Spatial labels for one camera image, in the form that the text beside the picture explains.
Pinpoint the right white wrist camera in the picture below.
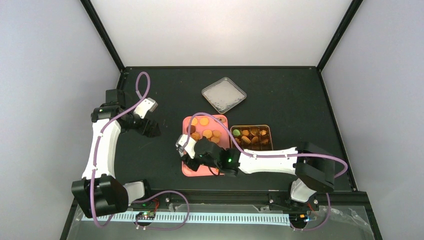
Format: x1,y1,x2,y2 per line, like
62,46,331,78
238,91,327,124
175,134,197,159

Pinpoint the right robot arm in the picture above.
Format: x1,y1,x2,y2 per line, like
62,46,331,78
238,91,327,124
175,134,335,210

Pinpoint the green round cookie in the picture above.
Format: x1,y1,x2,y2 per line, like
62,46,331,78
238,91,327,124
232,129,241,137

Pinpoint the clear plastic lid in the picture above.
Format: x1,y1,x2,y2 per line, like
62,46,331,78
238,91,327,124
201,77,247,115

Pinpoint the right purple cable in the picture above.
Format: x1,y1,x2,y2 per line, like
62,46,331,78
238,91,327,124
182,112,349,232

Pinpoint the white slotted cable duct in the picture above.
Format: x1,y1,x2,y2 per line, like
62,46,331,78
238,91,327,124
112,210,291,227

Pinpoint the pink plastic tray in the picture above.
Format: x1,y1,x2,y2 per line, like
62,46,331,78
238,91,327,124
181,114,230,177

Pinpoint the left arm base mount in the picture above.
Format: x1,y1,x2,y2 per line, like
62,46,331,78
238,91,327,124
128,190,171,211

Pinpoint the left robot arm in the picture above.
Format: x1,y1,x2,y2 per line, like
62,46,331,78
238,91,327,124
71,89,161,219

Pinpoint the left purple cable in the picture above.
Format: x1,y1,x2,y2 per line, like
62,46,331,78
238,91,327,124
90,71,191,232

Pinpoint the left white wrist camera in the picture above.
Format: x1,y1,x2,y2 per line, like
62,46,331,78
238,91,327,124
133,97,158,119

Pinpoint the beige round cookie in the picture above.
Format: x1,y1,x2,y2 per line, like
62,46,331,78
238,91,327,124
212,130,222,138

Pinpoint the gold cookie tin box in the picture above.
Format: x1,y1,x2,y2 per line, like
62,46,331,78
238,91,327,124
230,124,274,151

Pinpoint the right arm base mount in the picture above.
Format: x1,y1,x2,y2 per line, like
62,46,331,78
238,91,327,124
267,191,319,214

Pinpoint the purple cable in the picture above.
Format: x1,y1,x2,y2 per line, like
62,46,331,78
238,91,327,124
182,112,349,232
90,71,191,232

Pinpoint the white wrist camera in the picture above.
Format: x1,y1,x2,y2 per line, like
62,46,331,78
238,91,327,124
133,97,158,119
175,134,197,159

